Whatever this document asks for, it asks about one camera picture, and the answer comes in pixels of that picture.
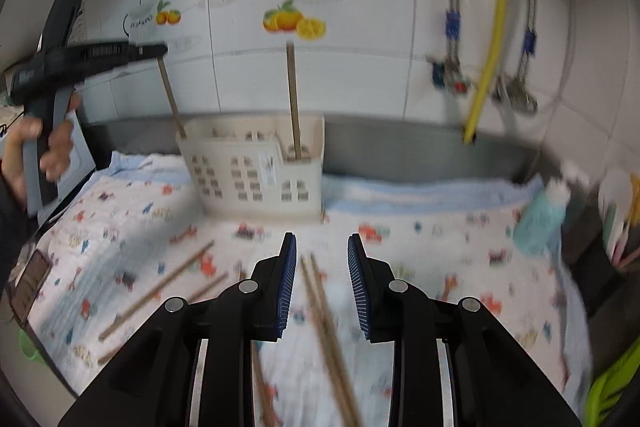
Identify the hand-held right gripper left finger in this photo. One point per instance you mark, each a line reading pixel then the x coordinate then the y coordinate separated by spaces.
pixel 282 297

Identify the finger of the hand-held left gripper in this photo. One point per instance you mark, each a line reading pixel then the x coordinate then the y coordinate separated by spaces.
pixel 147 51

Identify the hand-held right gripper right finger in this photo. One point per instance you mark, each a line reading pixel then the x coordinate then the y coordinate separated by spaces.
pixel 361 297

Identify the cream plastic chopstick holder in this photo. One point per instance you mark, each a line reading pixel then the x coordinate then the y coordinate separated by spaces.
pixel 300 177

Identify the person's left forearm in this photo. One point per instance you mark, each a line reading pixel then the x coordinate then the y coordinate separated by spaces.
pixel 7 227

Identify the person's left hand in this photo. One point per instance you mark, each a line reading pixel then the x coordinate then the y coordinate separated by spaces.
pixel 57 152

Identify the pale blue board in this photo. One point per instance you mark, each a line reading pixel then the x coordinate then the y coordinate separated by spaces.
pixel 79 157

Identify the printed white blanket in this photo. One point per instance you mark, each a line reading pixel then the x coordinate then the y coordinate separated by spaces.
pixel 450 257

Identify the teal pump bottle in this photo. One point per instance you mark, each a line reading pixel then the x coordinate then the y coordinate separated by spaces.
pixel 537 217

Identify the dark rectangular device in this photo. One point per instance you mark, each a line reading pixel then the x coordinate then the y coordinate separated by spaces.
pixel 31 284

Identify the dark utensil container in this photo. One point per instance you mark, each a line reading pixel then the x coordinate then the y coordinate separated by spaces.
pixel 595 277

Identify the metal angle valve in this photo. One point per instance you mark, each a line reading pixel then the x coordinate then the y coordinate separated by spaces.
pixel 452 74
pixel 517 96

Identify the green plastic basket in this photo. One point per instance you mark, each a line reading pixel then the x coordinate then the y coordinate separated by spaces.
pixel 32 347

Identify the lime green plastic item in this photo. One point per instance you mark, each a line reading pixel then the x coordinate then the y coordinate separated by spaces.
pixel 612 387

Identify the yellow utensil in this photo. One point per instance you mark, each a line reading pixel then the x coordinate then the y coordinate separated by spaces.
pixel 636 197

